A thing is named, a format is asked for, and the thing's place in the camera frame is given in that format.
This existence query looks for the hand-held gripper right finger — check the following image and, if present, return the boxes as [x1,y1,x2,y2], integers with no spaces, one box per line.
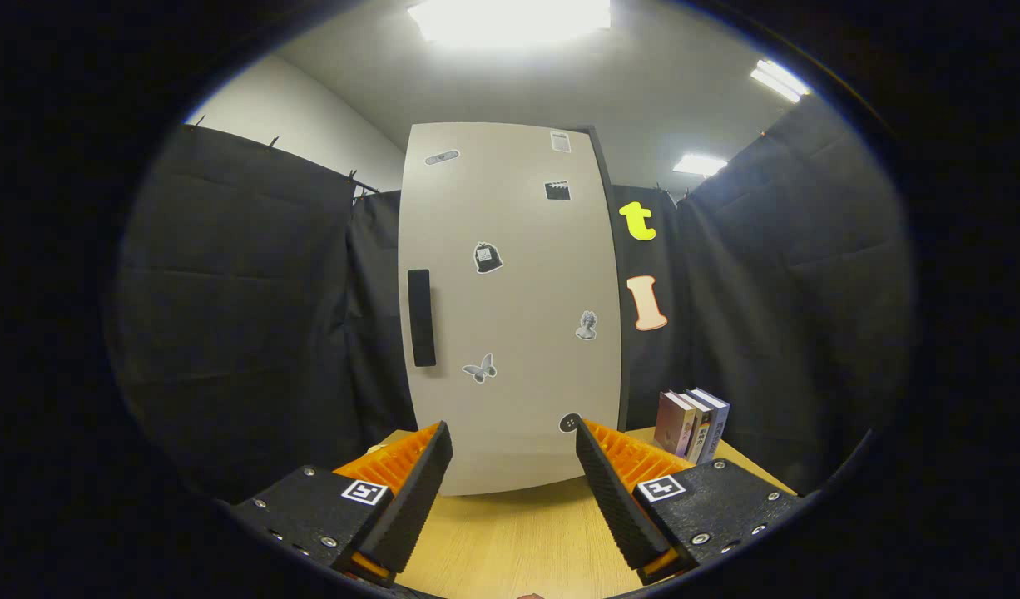
[576,418,810,585]

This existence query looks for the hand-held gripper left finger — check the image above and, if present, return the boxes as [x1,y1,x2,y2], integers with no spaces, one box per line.
[231,420,455,583]

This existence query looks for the black door handle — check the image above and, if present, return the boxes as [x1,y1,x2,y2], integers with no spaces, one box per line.
[407,269,438,368]

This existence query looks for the beige cabinet door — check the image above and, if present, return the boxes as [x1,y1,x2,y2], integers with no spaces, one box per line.
[398,122,623,498]

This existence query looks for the mauve book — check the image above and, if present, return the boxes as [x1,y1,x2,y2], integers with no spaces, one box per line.
[654,391,696,457]

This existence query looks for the white spine book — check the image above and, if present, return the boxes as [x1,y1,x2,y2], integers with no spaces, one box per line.
[681,391,715,463]

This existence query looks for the grey blue book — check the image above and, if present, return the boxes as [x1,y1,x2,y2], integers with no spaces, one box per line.
[693,388,730,465]

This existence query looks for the dark grey cabinet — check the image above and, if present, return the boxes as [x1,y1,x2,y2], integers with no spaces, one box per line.
[589,125,631,433]

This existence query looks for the black backdrop cloth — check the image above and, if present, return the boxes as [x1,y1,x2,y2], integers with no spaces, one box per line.
[102,96,918,504]

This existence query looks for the small ceiling light panel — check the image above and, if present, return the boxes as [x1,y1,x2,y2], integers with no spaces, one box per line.
[673,153,727,177]

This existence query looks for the long ceiling light panel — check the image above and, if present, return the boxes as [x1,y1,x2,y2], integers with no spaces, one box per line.
[750,58,810,102]

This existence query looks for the large ceiling light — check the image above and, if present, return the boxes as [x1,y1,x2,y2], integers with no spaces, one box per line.
[406,0,612,47]

